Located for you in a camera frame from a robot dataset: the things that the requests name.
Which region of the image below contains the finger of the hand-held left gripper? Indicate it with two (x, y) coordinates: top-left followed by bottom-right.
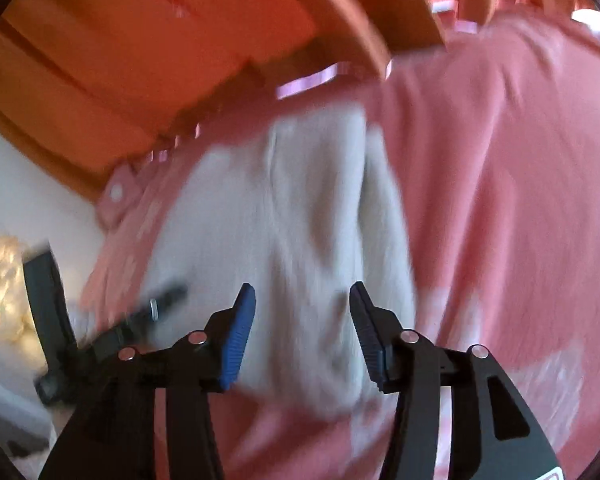
(22, 251), (78, 358)
(92, 284), (189, 348)

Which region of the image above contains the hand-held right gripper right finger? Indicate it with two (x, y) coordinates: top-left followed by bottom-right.
(349, 281), (561, 480)

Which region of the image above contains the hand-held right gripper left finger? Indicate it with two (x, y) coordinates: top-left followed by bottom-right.
(38, 283), (257, 480)

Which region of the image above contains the white sweater with black hearts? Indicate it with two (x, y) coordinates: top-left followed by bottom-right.
(77, 102), (421, 418)

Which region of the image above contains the pale padded furniture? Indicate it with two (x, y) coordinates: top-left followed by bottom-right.
(0, 372), (58, 458)

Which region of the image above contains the pink polka dot pillow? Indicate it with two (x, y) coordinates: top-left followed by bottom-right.
(94, 162), (153, 231)

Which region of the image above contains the pink patterned fleece blanket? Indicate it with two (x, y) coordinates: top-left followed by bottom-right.
(77, 7), (600, 480)

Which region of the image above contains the orange wooden headboard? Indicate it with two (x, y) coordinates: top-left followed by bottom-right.
(0, 0), (331, 206)

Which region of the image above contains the shiny pink satin cloth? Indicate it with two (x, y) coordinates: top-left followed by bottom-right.
(150, 62), (393, 163)

